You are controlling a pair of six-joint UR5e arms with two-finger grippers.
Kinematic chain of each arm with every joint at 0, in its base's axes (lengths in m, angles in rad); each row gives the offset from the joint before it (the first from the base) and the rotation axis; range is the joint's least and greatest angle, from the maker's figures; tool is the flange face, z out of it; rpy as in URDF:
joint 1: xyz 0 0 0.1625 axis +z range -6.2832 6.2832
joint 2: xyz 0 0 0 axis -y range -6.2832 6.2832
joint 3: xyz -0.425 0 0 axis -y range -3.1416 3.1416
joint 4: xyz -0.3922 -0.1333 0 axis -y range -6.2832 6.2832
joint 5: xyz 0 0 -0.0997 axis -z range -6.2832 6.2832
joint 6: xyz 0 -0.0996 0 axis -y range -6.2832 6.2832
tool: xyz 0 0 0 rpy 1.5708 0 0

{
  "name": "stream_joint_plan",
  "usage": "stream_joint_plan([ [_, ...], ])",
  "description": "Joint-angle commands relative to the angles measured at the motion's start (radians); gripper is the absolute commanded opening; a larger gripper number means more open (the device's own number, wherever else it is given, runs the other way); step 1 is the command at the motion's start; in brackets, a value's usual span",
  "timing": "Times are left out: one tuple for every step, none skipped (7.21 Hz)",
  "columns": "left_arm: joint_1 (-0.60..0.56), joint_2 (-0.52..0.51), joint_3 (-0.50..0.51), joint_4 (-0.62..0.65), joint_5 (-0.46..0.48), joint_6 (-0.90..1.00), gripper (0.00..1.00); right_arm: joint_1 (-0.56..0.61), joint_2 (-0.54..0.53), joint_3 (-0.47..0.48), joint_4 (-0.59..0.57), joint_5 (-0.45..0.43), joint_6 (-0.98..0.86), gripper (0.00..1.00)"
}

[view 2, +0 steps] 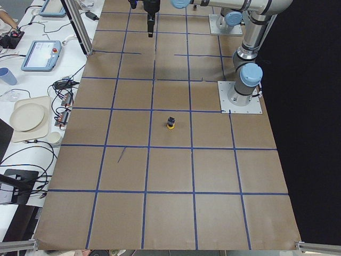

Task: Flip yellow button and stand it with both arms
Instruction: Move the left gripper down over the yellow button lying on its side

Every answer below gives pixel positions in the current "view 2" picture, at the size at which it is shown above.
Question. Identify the small circuit board upper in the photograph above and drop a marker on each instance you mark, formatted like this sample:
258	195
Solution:
67	99

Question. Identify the black device with red lights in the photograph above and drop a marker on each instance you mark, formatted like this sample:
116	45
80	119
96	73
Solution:
12	40

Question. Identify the person hand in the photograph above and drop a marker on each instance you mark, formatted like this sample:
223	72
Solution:
7	19

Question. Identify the yellow push button switch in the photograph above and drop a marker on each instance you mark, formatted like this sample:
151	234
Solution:
170	123

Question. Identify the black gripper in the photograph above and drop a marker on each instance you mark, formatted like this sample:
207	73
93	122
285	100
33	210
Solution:
152	6

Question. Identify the small circuit board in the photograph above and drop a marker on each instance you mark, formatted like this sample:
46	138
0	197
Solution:
67	99
61	119

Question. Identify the clear plastic bag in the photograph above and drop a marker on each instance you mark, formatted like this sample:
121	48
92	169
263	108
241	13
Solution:
14	95

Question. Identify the black power adapter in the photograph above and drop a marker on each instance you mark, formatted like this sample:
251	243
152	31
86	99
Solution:
91	16

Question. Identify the teach pendant with red button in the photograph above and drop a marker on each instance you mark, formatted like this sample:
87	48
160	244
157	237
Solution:
42	56

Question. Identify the beige tray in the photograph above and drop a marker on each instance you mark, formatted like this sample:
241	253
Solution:
42	129

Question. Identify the white paper cup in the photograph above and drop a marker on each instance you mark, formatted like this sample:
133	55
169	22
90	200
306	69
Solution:
55	139

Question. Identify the black monitor stand base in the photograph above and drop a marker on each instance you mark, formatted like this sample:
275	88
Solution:
17	186

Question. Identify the blue plastic cup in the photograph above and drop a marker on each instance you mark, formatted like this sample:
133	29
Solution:
7	76

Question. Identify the aluminium frame post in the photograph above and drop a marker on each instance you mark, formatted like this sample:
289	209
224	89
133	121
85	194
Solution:
78	26

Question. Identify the beige round plate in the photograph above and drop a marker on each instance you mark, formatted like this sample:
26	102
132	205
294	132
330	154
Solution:
27	117

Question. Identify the small circuit board lower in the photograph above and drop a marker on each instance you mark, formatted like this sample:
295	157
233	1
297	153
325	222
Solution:
61	119

